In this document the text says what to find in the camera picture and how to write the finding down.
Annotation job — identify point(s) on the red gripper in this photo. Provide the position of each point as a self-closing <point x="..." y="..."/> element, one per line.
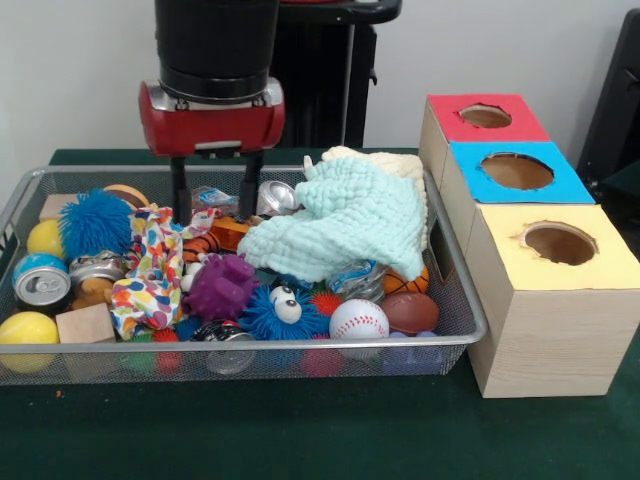
<point x="215" y="127"/>

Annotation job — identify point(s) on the colourful dotted cloth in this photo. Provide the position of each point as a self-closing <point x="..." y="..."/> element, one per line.
<point x="150" y="270"/>

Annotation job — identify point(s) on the mint waffle cloth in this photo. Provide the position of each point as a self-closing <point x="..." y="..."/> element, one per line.
<point x="340" y="225"/>

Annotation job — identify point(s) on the cream waffle cloth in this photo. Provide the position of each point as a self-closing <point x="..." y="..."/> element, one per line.
<point x="400" y="162"/>

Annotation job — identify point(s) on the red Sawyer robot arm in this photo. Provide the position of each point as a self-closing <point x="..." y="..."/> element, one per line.
<point x="215" y="40"/>

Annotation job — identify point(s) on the wooden box with three holes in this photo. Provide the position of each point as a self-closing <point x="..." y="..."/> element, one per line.
<point x="550" y="340"/>

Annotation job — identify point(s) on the purple spiky toy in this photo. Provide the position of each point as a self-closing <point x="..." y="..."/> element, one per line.
<point x="222" y="287"/>

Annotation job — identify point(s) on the blue spiky pom ball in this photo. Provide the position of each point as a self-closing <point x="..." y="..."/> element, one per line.
<point x="95" y="225"/>

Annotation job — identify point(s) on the blue fuzzy toy with eyes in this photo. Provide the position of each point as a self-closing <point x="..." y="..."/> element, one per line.
<point x="265" y="320"/>

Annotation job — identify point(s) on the white toy baseball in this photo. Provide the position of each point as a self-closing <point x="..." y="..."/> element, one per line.
<point x="359" y="320"/>

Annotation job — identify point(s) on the silver drink can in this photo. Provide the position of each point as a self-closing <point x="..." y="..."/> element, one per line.
<point x="42" y="287"/>

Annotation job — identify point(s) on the brown toy football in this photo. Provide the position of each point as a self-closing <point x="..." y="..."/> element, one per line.
<point x="412" y="311"/>

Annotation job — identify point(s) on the yellow ball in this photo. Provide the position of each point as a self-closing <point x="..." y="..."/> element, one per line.
<point x="27" y="327"/>

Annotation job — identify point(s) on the dark green tablecloth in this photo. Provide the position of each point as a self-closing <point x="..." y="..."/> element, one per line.
<point x="625" y="185"/>
<point x="300" y="435"/>

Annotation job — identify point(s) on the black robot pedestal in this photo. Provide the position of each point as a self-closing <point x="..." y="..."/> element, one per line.
<point x="320" y="75"/>

